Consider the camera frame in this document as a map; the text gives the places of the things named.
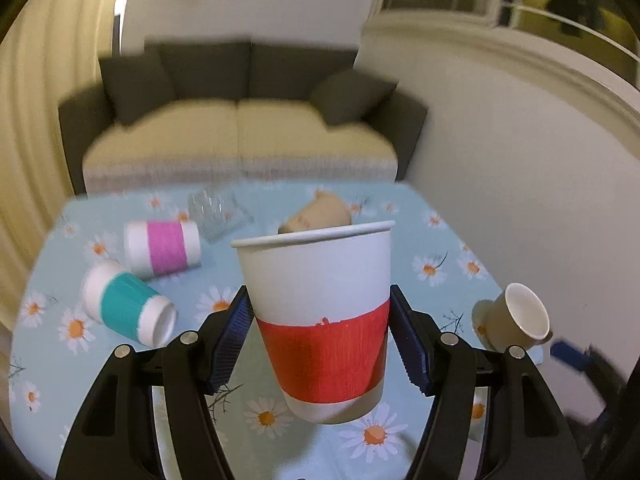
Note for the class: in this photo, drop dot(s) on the clear glass tumbler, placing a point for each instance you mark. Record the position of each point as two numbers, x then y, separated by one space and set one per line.
217 213

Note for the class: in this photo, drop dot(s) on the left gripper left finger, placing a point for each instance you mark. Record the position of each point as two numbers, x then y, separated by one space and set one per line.
114 433

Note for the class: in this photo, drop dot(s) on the beige ceramic mug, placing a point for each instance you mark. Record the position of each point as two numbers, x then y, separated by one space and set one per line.
517 317

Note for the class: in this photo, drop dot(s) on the dark grey sofa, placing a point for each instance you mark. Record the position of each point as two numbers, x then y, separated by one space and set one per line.
237 69

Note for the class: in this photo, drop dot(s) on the cream sofa blanket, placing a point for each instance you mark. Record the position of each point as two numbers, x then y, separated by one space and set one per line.
215 141

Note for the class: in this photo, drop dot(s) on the brown kraft paper cup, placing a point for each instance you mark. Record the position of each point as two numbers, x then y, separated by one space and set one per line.
326 210

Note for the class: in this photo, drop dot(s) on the red band paper cup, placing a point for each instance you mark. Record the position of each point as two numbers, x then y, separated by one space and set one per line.
322 302

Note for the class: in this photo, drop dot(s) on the dark throw pillow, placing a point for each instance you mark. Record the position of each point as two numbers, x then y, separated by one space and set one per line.
136 85
348 95

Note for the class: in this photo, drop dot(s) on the pink band paper cup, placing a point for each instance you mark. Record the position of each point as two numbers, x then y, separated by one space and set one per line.
158 248

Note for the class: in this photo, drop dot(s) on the cream curtain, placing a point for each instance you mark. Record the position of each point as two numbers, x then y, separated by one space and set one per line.
50 51

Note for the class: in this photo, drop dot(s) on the left dark throw pillow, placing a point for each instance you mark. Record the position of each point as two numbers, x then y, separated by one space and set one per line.
136 85

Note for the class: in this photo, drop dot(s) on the teal band paper cup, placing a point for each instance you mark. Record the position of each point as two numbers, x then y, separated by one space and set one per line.
116 298

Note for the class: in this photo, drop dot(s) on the right dark throw pillow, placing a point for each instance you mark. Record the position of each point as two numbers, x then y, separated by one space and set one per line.
348 95

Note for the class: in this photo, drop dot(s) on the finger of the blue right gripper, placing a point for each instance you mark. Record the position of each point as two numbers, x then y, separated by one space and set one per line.
569 355

